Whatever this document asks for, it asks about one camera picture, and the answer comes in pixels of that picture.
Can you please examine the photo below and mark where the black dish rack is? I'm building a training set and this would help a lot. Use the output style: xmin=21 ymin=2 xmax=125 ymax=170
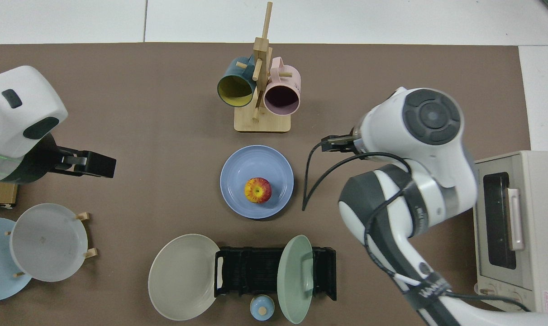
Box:
xmin=214 ymin=246 xmax=337 ymax=302

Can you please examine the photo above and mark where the pale green plate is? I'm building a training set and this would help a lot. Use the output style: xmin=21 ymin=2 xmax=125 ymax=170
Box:
xmin=277 ymin=235 xmax=314 ymax=325

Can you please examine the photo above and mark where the beige plate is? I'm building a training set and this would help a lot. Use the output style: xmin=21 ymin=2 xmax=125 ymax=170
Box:
xmin=148 ymin=234 xmax=221 ymax=321

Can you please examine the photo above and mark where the pale toaster oven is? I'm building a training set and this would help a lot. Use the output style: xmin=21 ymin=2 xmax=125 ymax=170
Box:
xmin=473 ymin=150 xmax=548 ymax=314

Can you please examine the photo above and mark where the grey plate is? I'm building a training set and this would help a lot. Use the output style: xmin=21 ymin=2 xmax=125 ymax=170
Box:
xmin=10 ymin=203 xmax=88 ymax=282

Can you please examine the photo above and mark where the brown table cloth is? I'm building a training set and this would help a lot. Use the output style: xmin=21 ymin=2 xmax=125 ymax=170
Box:
xmin=0 ymin=43 xmax=532 ymax=326

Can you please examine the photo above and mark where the pink cup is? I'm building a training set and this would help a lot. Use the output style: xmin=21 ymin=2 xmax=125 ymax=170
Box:
xmin=263 ymin=57 xmax=301 ymax=116

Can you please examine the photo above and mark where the wooden cup stand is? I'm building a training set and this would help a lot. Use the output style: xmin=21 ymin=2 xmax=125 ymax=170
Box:
xmin=234 ymin=1 xmax=291 ymax=133

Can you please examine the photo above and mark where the red yellow apple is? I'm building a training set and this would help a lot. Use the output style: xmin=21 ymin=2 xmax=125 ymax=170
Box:
xmin=244 ymin=177 xmax=272 ymax=204

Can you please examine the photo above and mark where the dark teal cup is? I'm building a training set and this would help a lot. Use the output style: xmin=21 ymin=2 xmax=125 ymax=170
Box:
xmin=217 ymin=56 xmax=257 ymax=108

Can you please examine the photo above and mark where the wire basket with wooden floor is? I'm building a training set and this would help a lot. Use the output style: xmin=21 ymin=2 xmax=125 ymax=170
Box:
xmin=0 ymin=181 xmax=19 ymax=210

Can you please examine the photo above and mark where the wooden plate rack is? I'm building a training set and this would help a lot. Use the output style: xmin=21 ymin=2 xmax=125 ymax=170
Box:
xmin=5 ymin=212 xmax=98 ymax=278

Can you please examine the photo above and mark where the small blue round thing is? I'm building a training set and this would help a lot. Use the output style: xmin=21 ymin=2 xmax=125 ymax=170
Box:
xmin=250 ymin=295 xmax=275 ymax=321

